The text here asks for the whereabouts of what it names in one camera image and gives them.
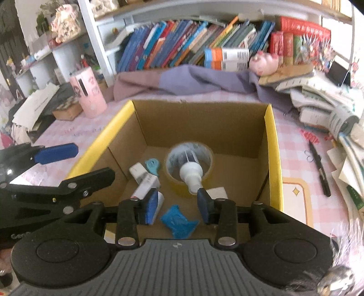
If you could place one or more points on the pink pig plush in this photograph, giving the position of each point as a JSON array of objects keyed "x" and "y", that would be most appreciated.
[{"x": 263, "y": 64}]

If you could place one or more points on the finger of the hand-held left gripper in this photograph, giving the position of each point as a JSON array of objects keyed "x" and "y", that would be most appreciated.
[
  {"x": 85, "y": 182},
  {"x": 57, "y": 153}
]

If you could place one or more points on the yellow cardboard box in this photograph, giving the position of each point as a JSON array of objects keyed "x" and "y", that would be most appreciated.
[{"x": 199, "y": 125}]

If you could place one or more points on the wooden chess board box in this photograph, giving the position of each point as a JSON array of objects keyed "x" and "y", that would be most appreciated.
[{"x": 68, "y": 111}]

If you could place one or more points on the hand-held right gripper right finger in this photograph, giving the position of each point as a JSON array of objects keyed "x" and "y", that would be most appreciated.
[{"x": 203, "y": 206}]

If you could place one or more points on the bunch of pens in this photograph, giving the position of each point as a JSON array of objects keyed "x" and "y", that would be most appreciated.
[{"x": 84, "y": 61}]

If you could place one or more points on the orange and white cartons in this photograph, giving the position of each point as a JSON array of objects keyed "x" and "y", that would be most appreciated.
[{"x": 226, "y": 58}]

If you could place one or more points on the rolled printed paper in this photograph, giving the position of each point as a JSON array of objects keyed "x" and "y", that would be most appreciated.
[{"x": 341, "y": 119}]

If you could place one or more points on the pink checked tablecloth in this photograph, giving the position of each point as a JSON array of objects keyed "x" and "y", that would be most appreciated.
[{"x": 298, "y": 199}]

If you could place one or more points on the pile of books and papers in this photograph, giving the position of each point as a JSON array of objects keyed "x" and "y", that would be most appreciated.
[{"x": 318, "y": 96}]

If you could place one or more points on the row of colourful paperback books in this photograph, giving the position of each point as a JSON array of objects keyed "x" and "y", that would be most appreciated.
[{"x": 176, "y": 42}]

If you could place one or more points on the purple cloth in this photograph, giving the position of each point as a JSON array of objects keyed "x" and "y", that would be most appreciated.
[{"x": 199, "y": 79}]

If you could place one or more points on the blue plastic wrapper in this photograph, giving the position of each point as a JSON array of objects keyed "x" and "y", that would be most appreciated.
[{"x": 177, "y": 223}]

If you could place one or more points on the white bookshelf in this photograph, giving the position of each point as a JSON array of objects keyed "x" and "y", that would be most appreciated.
[{"x": 93, "y": 34}]

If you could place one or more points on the thick red book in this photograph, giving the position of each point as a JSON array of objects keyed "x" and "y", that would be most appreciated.
[
  {"x": 288, "y": 49},
  {"x": 275, "y": 48}
]

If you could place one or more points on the black pen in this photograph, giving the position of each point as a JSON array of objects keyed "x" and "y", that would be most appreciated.
[{"x": 320, "y": 170}]

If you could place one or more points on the white red staple box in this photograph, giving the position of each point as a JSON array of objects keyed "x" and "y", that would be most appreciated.
[{"x": 145, "y": 186}]

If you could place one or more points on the white rectangular block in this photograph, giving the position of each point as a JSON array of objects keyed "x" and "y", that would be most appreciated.
[{"x": 217, "y": 193}]

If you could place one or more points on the fluffy sleeve with metal snap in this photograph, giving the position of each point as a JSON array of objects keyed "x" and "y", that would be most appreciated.
[{"x": 338, "y": 281}]

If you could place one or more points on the white paper sheets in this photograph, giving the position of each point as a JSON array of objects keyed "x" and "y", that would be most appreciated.
[{"x": 37, "y": 105}]

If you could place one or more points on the doll in floral dress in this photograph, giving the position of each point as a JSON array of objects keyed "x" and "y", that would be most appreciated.
[{"x": 65, "y": 22}]

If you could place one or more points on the large red dictionary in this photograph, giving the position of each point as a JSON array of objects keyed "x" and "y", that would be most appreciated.
[{"x": 304, "y": 28}]

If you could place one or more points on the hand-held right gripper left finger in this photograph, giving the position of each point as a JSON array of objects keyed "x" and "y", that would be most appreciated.
[{"x": 152, "y": 207}]

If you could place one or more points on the thick green book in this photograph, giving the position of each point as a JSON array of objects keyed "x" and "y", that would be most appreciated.
[{"x": 297, "y": 49}]

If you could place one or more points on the yellow tape roll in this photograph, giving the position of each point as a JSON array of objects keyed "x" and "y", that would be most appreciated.
[{"x": 206, "y": 159}]

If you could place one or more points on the small teal packet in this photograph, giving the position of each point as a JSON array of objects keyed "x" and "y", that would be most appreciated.
[{"x": 152, "y": 166}]

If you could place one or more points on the black binder clip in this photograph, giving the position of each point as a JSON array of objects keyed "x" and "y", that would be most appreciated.
[{"x": 337, "y": 72}]

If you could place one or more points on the pink cartoon humidifier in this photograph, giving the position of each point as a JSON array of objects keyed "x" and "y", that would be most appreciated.
[{"x": 89, "y": 94}]

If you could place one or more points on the white navy spray bottle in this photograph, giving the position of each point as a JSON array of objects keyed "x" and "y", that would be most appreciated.
[{"x": 190, "y": 172}]

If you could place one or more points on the grey cloth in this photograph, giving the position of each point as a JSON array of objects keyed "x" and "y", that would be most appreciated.
[{"x": 61, "y": 96}]

